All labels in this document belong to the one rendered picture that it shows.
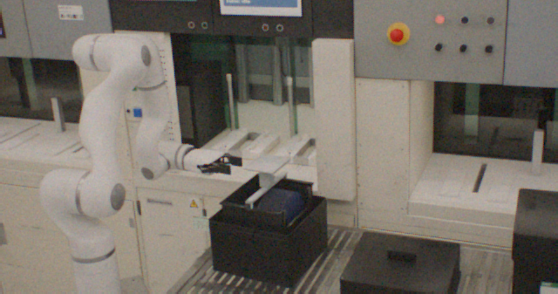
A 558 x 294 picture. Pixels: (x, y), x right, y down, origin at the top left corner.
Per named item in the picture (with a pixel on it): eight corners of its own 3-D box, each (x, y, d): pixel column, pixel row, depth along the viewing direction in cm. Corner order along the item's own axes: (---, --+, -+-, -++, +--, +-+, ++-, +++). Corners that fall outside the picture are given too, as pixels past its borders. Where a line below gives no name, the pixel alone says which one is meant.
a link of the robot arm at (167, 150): (171, 153, 227) (187, 139, 234) (137, 148, 233) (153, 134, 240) (176, 176, 231) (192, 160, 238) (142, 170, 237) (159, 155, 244)
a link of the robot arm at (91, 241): (99, 265, 194) (87, 183, 186) (41, 256, 200) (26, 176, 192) (124, 243, 204) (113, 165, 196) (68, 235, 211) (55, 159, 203)
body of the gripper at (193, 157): (197, 163, 237) (227, 167, 232) (180, 174, 229) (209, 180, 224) (195, 141, 235) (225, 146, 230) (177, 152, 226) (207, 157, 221)
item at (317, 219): (255, 229, 247) (251, 183, 241) (330, 245, 234) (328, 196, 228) (210, 270, 224) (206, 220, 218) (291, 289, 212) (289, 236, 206)
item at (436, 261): (336, 311, 200) (336, 270, 196) (363, 258, 226) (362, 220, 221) (447, 331, 190) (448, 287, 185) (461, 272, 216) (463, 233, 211)
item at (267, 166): (261, 232, 244) (255, 144, 233) (316, 243, 234) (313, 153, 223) (223, 267, 224) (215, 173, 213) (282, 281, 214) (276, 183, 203)
